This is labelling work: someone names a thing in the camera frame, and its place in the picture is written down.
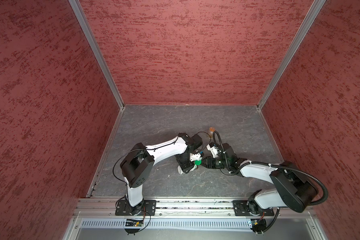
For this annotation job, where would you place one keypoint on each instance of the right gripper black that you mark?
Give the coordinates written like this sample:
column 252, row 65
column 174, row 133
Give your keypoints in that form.
column 209, row 160

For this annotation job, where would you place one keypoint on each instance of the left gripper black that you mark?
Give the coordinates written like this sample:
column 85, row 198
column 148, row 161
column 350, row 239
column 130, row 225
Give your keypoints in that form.
column 185, row 167

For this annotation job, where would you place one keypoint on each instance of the white pill bottle green cap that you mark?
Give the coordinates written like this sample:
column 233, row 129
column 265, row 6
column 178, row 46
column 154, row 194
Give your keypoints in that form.
column 186, row 167

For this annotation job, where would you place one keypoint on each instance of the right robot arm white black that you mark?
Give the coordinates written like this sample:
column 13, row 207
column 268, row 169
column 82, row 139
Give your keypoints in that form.
column 292, row 189

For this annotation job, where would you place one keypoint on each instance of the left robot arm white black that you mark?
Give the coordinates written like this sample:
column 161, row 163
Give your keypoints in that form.
column 139, row 162

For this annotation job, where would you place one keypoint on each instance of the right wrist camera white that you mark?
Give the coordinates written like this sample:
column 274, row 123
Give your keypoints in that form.
column 214, row 150

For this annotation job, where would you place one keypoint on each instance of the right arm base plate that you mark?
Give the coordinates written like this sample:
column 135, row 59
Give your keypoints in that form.
column 240, row 207

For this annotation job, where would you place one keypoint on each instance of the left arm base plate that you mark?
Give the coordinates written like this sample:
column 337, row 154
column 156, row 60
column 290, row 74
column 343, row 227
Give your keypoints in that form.
column 123, row 208

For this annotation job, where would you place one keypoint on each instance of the right controller board with wires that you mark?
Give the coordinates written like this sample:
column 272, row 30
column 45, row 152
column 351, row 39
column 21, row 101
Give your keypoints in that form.
column 260, row 226

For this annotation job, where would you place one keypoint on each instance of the controller board with wires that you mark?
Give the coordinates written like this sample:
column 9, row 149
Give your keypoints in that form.
column 133, row 226
column 260, row 226

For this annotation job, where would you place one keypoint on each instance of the left controller board with wires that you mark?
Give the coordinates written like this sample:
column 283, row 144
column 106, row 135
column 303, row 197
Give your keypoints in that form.
column 133, row 226

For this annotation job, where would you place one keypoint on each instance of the aluminium front rail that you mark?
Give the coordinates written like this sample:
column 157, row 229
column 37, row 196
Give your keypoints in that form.
column 220, row 208

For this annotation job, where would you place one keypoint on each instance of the white slotted cable duct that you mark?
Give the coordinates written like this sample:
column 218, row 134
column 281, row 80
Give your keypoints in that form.
column 241, row 225

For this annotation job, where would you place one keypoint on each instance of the left aluminium corner post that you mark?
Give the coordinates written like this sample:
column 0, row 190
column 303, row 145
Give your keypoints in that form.
column 80, row 15

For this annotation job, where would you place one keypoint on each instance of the aluminium corner post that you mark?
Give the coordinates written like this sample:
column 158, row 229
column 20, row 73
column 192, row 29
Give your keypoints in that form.
column 305, row 26
column 80, row 15

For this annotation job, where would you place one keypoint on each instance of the right aluminium corner post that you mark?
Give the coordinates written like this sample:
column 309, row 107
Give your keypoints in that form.
column 305, row 26

